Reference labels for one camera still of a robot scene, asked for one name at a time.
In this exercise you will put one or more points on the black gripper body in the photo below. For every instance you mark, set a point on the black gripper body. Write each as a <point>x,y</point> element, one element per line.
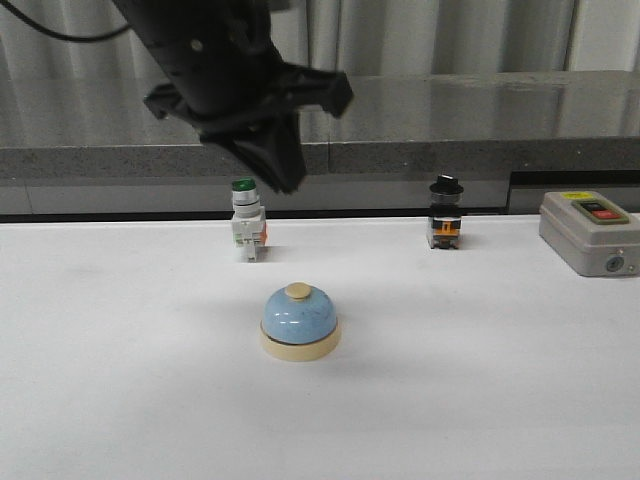
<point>230,95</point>

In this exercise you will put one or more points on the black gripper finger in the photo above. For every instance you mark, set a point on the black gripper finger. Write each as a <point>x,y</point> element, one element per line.
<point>265,149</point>
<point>293,164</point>

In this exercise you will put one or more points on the blue service bell cream base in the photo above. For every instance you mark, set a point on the blue service bell cream base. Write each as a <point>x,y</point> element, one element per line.
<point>299,324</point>

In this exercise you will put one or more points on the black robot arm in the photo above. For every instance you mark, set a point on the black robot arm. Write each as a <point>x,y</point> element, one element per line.
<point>246,23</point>

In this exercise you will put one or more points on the grey stone counter ledge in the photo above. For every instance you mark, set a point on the grey stone counter ledge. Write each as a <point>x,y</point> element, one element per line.
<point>92,147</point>

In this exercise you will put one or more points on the green pushbutton switch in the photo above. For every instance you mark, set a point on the green pushbutton switch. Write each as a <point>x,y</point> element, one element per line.
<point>248,222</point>

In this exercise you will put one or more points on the black selector switch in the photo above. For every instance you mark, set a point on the black selector switch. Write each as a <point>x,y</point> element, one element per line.
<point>444,218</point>

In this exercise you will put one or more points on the grey start-stop switch box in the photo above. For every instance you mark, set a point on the grey start-stop switch box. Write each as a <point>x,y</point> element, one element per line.
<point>593,235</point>

